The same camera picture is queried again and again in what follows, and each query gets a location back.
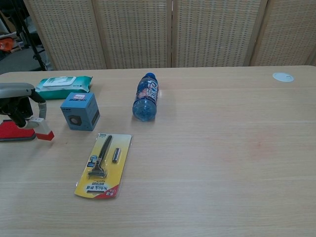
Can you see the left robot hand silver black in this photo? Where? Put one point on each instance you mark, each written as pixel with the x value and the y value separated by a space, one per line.
pixel 14 90

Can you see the small red white box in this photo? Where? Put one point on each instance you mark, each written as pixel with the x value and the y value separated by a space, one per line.
pixel 45 129

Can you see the red case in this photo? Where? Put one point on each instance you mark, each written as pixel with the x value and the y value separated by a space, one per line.
pixel 12 132

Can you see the black tripod stand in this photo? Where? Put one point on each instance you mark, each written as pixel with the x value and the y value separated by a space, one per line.
pixel 37 56

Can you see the orange white object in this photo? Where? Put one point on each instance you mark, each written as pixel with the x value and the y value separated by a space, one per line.
pixel 6 45

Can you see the green wet wipes pack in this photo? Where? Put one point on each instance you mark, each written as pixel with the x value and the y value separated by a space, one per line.
pixel 74 85

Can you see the blue cardboard box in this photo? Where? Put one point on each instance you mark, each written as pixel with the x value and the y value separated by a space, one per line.
pixel 79 111

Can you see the yellow razor blister pack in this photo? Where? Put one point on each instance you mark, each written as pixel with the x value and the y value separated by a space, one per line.
pixel 103 172

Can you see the blue drink bottle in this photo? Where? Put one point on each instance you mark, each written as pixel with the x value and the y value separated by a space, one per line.
pixel 145 98

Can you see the wooden rattan folding screen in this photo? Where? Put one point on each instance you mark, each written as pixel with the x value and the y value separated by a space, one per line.
pixel 135 32

